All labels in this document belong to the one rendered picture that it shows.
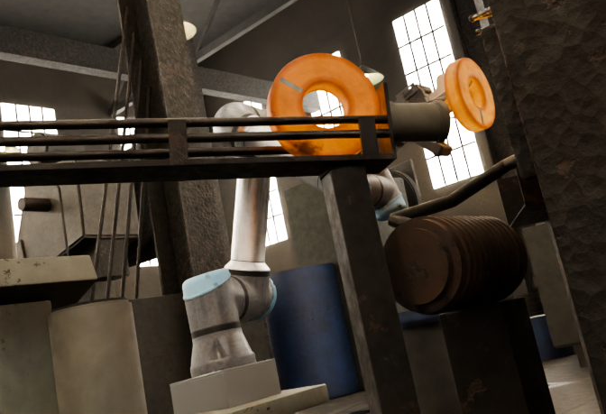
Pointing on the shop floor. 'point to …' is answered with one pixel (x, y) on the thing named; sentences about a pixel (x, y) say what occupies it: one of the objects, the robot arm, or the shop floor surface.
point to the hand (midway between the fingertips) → (467, 86)
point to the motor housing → (473, 308)
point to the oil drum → (311, 331)
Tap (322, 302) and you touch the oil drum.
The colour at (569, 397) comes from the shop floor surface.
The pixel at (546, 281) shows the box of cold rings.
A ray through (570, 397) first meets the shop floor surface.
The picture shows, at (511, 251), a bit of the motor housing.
